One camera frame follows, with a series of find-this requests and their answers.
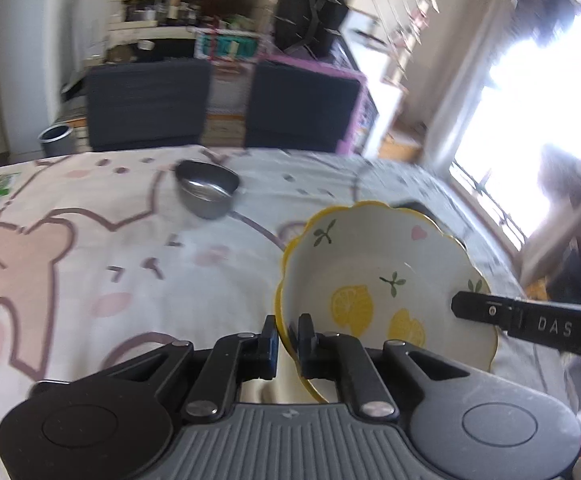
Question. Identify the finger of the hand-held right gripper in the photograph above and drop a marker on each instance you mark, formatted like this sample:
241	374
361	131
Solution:
485	310

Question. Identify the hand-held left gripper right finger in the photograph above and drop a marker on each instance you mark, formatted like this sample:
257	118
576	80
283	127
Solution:
308	355

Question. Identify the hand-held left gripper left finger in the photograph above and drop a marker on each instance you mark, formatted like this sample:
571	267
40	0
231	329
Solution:
269	355

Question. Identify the lemon print bowl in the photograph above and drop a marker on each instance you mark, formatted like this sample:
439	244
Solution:
370	270

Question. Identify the oval steel bowl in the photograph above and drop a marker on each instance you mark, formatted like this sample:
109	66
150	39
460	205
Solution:
205	192

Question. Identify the cartoon print tablecloth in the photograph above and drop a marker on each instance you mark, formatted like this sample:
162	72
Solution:
95	270

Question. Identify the beige curtain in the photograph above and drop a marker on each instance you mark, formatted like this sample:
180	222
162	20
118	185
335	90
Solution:
465	75

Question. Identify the dark grey chair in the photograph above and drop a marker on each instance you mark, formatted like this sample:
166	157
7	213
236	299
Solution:
145	105
295	105

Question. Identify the grey trash bin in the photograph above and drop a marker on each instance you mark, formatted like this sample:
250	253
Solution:
56	139

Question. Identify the stair railing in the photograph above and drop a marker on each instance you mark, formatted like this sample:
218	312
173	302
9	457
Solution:
395	15

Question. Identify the teal sign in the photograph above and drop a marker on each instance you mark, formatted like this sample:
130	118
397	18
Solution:
228	44

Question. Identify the green packet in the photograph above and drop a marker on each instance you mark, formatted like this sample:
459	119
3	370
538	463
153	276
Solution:
0	186

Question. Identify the black vest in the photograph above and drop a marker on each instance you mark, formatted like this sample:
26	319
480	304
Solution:
310	5

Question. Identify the white cosmetics organizer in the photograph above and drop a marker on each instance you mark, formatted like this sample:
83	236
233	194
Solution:
135	10

